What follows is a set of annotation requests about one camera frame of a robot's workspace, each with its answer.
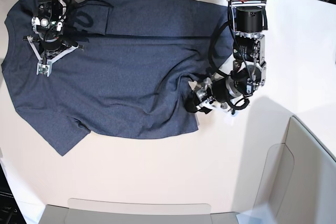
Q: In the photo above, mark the grey right side partition panel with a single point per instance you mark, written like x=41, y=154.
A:
x=310, y=195

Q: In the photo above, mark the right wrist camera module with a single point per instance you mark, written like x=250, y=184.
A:
x=44, y=69

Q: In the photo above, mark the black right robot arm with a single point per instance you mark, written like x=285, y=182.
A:
x=50, y=45

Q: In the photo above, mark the grey partition panel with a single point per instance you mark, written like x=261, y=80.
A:
x=310, y=195
x=55, y=214

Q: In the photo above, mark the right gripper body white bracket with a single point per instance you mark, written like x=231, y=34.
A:
x=46, y=58

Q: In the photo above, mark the dark blue t-shirt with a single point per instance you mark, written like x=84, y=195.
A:
x=130, y=79

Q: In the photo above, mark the grey front partition panel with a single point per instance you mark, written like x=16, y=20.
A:
x=55, y=214

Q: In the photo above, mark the clear acrylic right panel bracket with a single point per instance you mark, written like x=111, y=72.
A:
x=276, y=176

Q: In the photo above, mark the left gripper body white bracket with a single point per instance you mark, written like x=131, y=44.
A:
x=218, y=95

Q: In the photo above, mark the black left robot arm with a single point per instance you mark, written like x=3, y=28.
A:
x=246, y=21

